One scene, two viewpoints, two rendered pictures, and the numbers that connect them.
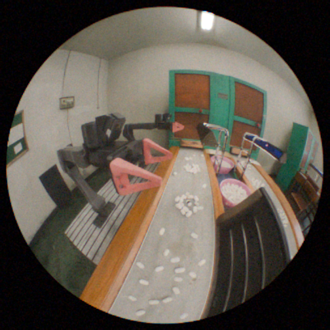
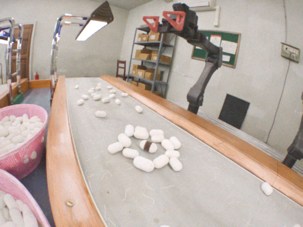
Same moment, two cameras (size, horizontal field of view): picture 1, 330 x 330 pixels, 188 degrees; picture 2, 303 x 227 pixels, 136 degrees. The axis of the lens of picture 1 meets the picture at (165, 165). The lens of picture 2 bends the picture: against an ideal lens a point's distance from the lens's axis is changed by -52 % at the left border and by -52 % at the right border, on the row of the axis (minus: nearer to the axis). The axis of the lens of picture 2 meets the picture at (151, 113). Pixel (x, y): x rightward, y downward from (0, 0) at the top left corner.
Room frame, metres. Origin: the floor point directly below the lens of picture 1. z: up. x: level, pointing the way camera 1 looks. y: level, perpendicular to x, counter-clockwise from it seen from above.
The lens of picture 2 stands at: (0.43, -0.31, 0.91)
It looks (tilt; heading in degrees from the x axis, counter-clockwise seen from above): 22 degrees down; 123
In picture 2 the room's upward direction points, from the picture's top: 11 degrees clockwise
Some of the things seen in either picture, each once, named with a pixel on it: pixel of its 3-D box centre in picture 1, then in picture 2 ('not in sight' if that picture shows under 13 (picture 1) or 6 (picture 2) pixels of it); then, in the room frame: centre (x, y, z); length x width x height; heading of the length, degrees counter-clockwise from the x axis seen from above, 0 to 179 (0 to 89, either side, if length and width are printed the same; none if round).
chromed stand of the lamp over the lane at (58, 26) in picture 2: not in sight; (68, 59); (-0.28, -0.11, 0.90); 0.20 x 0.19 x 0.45; 165
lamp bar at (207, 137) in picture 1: (203, 129); not in sight; (0.68, -0.28, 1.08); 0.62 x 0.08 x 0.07; 165
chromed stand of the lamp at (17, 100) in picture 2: not in sight; (2, 65); (-0.38, -0.49, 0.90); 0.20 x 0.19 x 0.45; 165
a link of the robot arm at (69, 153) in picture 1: (75, 160); (206, 51); (0.25, 0.37, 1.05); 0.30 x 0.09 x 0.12; 77
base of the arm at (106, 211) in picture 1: (101, 211); (192, 110); (0.25, 0.37, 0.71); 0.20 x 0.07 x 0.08; 167
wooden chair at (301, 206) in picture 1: (299, 200); not in sight; (-0.04, -2.40, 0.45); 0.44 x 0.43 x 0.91; 162
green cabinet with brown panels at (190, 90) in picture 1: (219, 110); not in sight; (1.32, -0.77, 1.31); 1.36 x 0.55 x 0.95; 75
